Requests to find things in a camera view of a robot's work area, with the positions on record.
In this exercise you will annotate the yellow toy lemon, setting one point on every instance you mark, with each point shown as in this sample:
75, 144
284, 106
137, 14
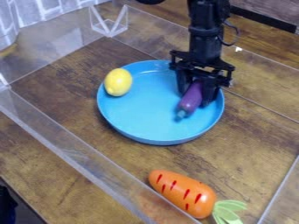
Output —
117, 82

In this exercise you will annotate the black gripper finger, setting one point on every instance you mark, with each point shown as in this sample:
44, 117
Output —
209, 89
183, 80

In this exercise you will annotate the clear acrylic enclosure wall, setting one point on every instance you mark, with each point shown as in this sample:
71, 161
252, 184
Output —
79, 172

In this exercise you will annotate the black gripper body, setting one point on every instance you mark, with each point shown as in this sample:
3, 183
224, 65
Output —
201, 59

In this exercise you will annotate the blue round tray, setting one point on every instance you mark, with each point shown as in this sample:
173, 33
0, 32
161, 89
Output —
143, 114

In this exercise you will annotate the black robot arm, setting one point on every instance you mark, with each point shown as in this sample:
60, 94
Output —
208, 14

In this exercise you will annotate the orange toy carrot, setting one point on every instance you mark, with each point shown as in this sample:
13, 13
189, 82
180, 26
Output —
195, 198

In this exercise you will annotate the purple toy eggplant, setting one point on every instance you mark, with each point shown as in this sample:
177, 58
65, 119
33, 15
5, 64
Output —
189, 101

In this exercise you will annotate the clear acrylic corner bracket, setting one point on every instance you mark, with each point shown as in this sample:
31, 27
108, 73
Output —
105, 26

